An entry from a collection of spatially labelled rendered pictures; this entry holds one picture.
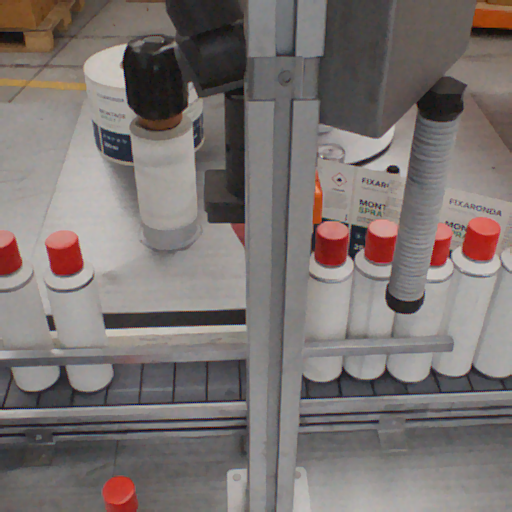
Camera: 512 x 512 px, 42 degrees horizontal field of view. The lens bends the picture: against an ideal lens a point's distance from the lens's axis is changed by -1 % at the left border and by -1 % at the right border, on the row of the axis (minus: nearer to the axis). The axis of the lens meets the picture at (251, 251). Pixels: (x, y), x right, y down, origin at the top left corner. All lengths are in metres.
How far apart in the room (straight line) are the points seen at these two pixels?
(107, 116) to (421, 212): 0.73
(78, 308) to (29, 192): 0.57
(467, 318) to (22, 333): 0.48
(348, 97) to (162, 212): 0.57
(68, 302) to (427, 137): 0.39
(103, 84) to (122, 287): 0.37
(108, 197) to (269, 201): 0.69
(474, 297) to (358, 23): 0.42
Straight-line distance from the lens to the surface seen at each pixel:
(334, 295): 0.71
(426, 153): 0.52
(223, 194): 0.70
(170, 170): 0.91
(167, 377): 0.81
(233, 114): 0.65
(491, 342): 0.81
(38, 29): 4.16
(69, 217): 1.09
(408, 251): 0.57
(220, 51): 0.62
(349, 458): 0.81
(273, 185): 0.45
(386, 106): 0.41
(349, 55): 0.41
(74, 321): 0.73
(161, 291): 0.92
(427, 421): 0.84
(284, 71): 0.41
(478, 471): 0.83
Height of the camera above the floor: 1.49
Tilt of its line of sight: 38 degrees down
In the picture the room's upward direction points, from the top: straight up
